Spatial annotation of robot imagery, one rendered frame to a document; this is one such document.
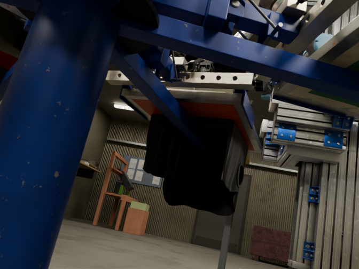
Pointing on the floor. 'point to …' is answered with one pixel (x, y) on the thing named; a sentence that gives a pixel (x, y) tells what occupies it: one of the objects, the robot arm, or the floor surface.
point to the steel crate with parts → (270, 244)
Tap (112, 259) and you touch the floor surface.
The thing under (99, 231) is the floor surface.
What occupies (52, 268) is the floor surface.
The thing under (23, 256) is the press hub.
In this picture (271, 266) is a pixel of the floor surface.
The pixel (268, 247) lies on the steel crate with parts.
